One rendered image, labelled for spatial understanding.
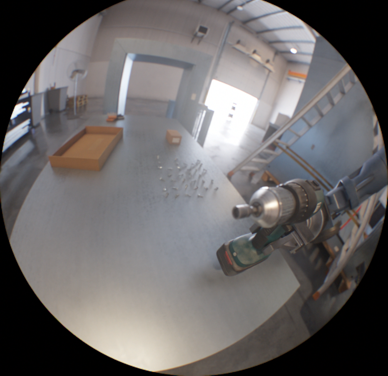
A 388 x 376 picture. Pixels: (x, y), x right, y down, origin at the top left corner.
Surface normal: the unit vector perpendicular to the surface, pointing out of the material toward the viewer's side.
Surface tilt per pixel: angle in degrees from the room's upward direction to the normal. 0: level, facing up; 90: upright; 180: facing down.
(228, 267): 90
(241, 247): 9
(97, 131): 90
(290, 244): 0
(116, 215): 0
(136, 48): 90
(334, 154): 90
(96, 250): 0
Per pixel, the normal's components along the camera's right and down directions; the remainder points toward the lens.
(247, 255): 0.14, -0.72
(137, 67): 0.29, 0.64
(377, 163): -0.81, -0.46
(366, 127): -0.92, -0.02
